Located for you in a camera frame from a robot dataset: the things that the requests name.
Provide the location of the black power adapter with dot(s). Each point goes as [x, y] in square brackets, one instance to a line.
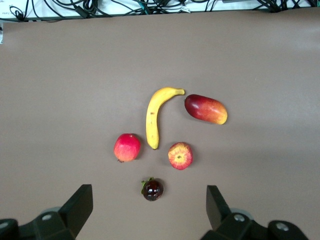
[81, 12]

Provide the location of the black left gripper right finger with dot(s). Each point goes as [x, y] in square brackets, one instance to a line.
[220, 215]

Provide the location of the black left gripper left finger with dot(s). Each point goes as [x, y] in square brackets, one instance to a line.
[72, 212]

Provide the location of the dark purple mangosteen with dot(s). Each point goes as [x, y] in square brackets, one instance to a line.
[153, 190]

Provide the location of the yellow banana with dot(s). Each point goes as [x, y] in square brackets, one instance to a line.
[152, 120]

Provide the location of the red yellow striped apple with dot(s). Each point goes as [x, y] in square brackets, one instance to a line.
[180, 156]

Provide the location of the red yellow mango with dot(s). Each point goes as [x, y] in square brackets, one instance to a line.
[206, 110]

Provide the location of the red pomegranate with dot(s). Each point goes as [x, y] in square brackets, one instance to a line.
[127, 148]

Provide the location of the brown table mat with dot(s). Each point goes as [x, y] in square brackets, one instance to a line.
[62, 87]

